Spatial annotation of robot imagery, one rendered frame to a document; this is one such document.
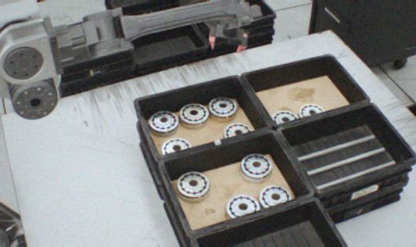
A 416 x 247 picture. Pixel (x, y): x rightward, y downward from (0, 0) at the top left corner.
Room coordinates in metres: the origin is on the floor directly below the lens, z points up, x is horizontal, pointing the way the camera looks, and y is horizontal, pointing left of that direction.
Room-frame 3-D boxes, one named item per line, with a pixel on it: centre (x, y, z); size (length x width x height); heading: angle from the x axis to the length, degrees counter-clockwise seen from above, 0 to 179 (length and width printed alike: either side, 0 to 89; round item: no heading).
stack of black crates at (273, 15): (2.52, -0.14, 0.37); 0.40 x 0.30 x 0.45; 113
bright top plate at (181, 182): (1.07, 0.04, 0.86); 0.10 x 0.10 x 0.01
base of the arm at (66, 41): (1.01, 0.33, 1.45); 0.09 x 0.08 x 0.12; 23
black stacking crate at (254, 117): (1.32, 0.02, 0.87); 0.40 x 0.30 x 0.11; 111
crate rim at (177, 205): (1.04, -0.09, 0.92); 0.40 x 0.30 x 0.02; 111
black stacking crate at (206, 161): (1.04, -0.09, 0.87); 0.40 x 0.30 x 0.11; 111
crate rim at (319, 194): (1.18, -0.46, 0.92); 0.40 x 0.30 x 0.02; 111
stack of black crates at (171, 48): (2.36, 0.23, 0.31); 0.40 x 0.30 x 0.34; 113
